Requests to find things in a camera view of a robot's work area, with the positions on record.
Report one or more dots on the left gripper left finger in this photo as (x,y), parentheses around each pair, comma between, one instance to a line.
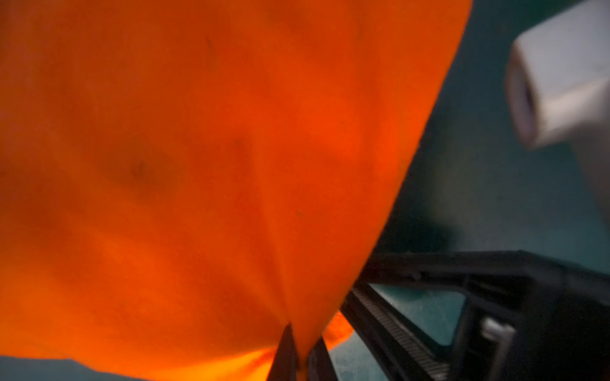
(285,361)

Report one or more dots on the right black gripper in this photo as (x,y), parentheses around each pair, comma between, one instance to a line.
(526,317)

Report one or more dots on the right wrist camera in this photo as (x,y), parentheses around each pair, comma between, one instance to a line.
(557,88)

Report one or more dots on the orange t shirt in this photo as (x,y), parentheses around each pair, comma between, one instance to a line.
(182,180)

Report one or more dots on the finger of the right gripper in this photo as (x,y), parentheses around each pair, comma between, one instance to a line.
(402,350)

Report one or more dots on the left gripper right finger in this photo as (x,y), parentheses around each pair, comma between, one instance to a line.
(320,366)

